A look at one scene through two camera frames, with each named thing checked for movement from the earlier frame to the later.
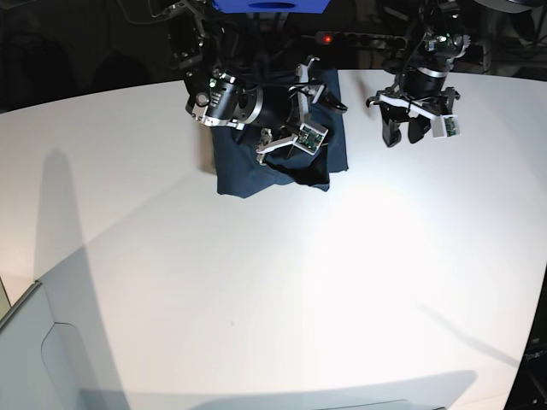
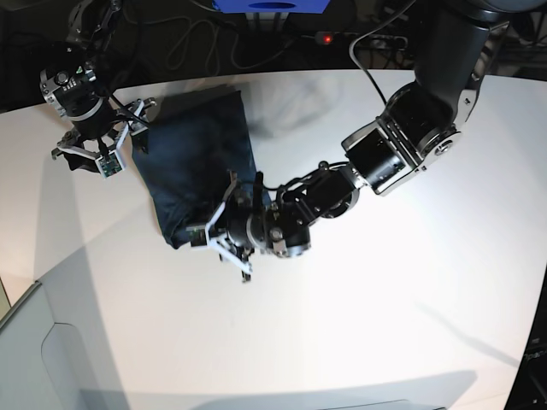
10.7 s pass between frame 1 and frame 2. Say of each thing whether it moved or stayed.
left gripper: moved
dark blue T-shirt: moved
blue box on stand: stayed
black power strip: stayed
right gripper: moved
